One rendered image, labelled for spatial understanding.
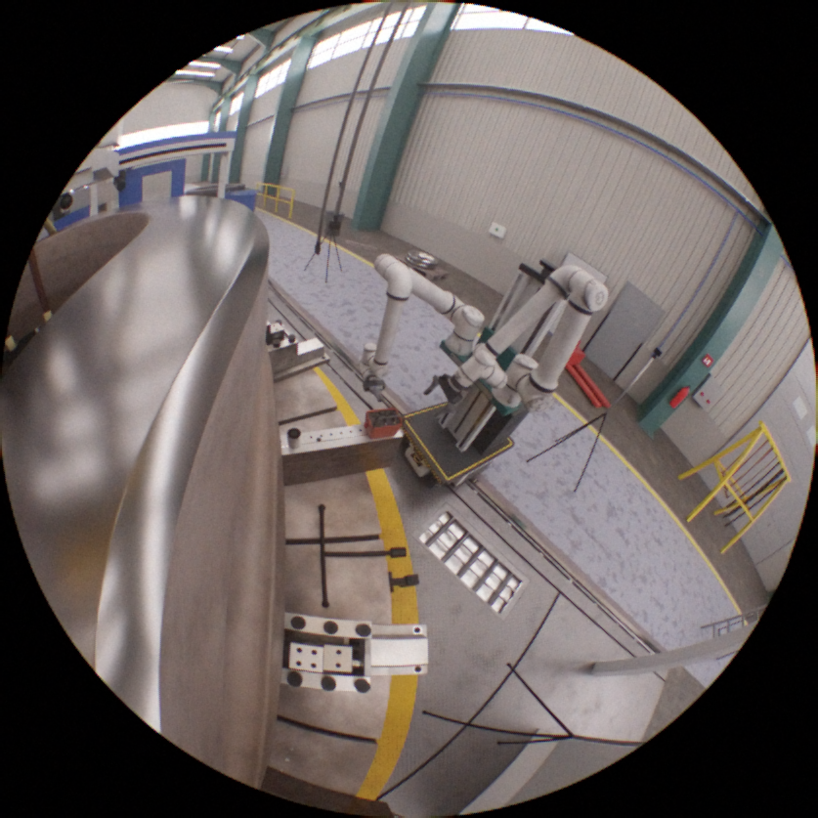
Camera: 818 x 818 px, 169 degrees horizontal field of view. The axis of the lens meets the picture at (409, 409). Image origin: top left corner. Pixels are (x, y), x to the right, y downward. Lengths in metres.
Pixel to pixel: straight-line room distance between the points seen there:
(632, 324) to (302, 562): 7.06
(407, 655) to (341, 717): 0.56
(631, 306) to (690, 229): 2.48
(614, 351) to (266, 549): 7.11
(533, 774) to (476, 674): 1.16
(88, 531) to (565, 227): 7.46
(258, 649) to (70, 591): 0.66
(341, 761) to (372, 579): 1.23
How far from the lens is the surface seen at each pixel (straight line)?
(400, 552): 1.75
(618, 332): 7.09
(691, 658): 2.61
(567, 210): 7.39
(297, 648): 1.18
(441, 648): 2.17
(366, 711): 1.81
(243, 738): 1.02
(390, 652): 1.59
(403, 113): 10.51
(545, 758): 2.83
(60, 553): 0.36
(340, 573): 1.71
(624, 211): 7.28
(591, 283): 1.17
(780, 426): 8.90
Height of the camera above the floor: 2.00
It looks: 44 degrees down
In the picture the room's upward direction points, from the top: 22 degrees clockwise
